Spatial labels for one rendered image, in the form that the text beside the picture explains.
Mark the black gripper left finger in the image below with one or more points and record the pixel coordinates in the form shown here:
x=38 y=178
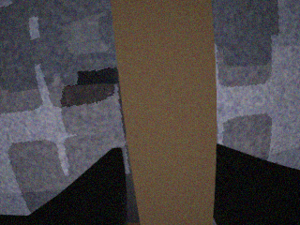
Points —
x=98 y=197

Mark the brown wooden rail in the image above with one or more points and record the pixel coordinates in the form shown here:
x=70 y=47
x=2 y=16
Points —
x=165 y=56

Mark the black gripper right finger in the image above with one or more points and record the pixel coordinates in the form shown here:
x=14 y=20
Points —
x=253 y=191

